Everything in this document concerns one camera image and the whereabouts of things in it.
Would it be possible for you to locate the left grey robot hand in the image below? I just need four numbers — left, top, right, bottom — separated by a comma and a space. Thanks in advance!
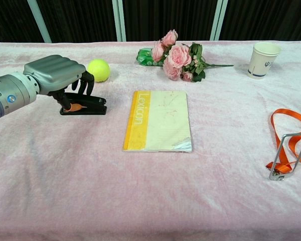
23, 55, 95, 111

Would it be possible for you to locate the black stapler with orange mark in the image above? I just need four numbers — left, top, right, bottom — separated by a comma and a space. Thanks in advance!
59, 92, 108, 116

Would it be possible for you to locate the yellow white notebook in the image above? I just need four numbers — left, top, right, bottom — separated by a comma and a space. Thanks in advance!
122, 90, 193, 153

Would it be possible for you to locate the yellow tennis ball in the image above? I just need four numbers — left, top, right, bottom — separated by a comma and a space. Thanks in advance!
87, 58, 111, 83

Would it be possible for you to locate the green plastic packet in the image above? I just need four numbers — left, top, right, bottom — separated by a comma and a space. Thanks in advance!
136, 48, 166, 67

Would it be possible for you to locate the pink artificial rose bouquet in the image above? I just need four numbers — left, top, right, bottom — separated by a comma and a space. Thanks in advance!
152, 29, 234, 83

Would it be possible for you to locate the pink plush table cloth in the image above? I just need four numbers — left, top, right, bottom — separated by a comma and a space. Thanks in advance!
0, 40, 301, 241

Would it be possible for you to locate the white paper cup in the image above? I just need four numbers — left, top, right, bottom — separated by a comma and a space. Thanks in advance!
246, 42, 282, 80

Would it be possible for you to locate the clear badge holder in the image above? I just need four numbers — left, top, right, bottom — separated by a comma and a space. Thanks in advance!
268, 133, 301, 181

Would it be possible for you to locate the white frame post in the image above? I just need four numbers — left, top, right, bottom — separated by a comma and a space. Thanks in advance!
112, 0, 127, 42
27, 0, 52, 43
211, 0, 228, 41

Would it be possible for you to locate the orange lanyard strap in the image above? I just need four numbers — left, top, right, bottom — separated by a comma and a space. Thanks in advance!
266, 108, 301, 174

